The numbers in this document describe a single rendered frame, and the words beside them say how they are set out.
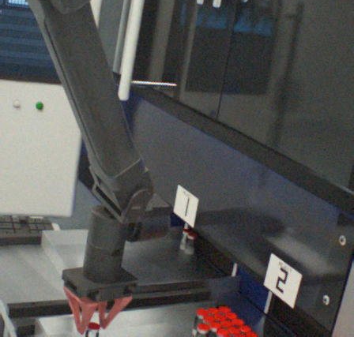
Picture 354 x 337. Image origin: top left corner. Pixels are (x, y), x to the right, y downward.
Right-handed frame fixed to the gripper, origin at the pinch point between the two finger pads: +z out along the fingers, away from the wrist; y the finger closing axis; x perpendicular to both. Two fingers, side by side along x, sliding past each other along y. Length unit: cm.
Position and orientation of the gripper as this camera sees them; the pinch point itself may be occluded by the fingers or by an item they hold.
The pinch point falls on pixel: (92, 325)
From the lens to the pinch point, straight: 100.0
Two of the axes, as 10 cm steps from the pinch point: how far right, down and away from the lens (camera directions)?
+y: 7.3, -0.3, 6.8
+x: -6.6, -3.1, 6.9
